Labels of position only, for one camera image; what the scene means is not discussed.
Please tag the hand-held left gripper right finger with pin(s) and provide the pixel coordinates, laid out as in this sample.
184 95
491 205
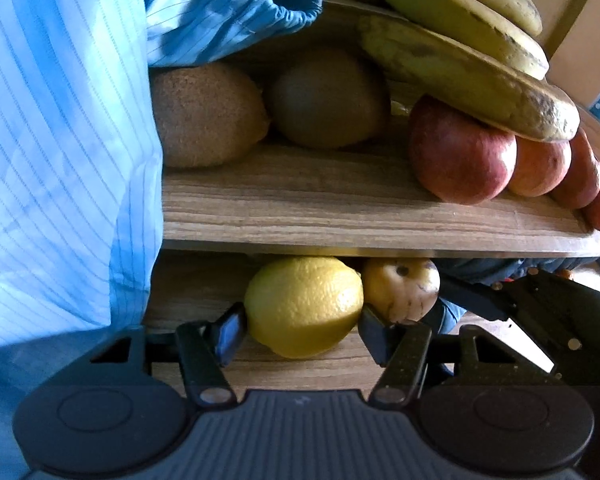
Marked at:
375 337

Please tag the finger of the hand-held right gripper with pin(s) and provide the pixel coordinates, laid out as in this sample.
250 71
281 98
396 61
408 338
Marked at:
540 310

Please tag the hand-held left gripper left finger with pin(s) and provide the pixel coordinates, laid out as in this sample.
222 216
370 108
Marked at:
230 334

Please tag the yellow lemon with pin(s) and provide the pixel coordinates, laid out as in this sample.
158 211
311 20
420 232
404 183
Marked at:
302 305

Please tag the yellow apple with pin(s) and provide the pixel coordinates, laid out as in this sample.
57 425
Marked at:
402 287

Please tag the wooden shelf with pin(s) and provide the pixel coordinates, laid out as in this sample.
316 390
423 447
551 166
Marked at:
305 200

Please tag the brown kiwi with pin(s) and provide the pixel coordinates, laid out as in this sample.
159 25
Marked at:
205 115
327 97

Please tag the blue striped sleeve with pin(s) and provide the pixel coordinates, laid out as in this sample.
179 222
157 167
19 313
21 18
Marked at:
55 160

